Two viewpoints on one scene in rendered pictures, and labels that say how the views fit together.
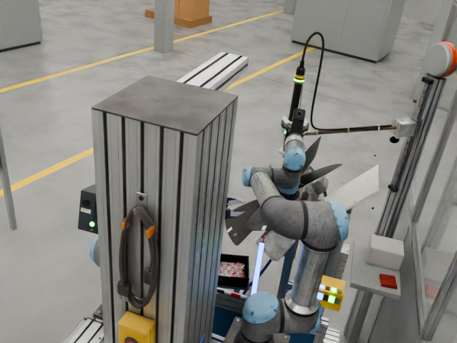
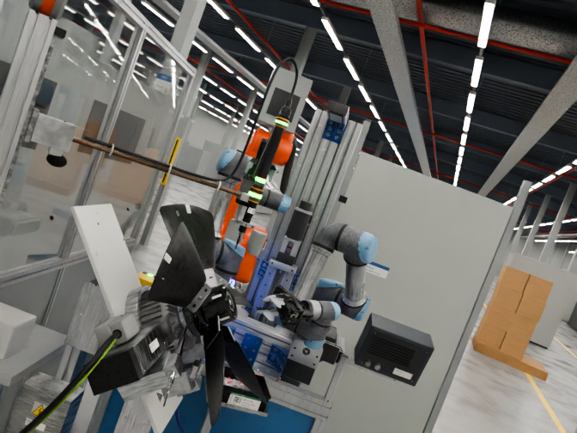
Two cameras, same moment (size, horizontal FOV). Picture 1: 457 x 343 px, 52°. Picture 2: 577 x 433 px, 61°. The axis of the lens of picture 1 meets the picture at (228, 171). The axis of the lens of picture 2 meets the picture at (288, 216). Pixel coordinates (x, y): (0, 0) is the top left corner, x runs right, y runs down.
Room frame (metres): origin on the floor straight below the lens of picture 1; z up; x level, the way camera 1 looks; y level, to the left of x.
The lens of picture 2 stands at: (3.51, -0.46, 1.64)
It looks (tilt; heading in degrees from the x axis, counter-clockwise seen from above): 4 degrees down; 168
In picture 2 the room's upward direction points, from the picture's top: 20 degrees clockwise
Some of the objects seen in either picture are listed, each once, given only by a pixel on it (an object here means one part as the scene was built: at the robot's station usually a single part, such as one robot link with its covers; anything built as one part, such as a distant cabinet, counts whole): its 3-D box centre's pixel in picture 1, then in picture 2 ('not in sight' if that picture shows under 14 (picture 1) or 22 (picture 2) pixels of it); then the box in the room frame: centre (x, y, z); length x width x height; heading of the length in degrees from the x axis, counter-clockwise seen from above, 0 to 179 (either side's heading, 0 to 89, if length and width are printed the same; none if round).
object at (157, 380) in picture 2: not in sight; (147, 375); (2.24, -0.40, 1.03); 0.15 x 0.10 x 0.14; 77
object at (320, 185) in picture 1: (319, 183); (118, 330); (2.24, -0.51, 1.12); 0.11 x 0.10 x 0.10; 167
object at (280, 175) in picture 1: (285, 177); (252, 192); (1.54, -0.22, 1.54); 0.11 x 0.08 x 0.11; 99
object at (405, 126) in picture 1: (404, 126); (50, 131); (2.16, -0.83, 1.54); 0.10 x 0.07 x 0.08; 112
